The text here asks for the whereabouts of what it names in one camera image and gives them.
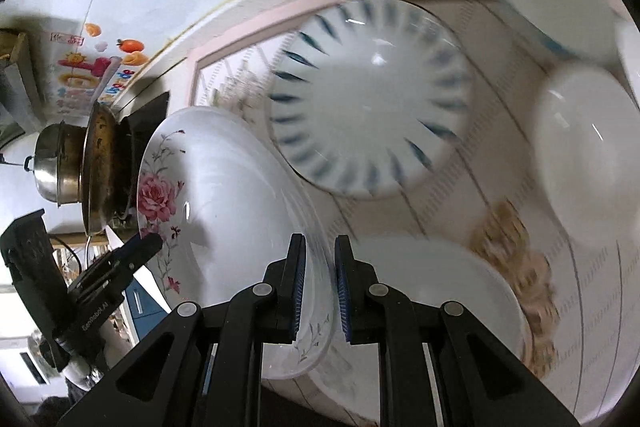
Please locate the dark wok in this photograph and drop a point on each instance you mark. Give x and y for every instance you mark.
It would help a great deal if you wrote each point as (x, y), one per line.
(102, 167)

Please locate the black induction stove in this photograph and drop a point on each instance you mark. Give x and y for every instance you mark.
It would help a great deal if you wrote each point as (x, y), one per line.
(145, 117)

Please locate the plain white plate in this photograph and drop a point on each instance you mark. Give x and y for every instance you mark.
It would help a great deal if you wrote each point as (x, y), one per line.
(440, 287)

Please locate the stainless steel pot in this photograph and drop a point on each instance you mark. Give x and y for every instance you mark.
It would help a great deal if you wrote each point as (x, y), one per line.
(55, 162)

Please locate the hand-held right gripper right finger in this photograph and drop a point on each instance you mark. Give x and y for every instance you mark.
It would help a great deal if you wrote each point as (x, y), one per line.
(344, 297)

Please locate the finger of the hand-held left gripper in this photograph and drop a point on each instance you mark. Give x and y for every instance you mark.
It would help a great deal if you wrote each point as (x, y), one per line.
(137, 252)

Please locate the blue kitchen cabinet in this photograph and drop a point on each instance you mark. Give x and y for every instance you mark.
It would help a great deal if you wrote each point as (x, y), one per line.
(142, 304)

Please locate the blue striped plate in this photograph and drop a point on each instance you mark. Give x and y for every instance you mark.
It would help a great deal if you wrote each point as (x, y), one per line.
(370, 102)

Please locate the black range hood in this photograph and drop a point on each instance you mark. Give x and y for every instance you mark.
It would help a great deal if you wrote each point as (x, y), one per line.
(17, 82)

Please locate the colourful wall sticker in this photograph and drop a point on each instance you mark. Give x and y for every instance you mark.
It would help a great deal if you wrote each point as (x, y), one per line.
(90, 72)

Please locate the patterned table mat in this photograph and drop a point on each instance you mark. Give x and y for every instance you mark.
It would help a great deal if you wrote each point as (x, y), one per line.
(500, 217)

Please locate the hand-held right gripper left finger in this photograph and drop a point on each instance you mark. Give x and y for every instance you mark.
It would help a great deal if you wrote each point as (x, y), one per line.
(296, 292)

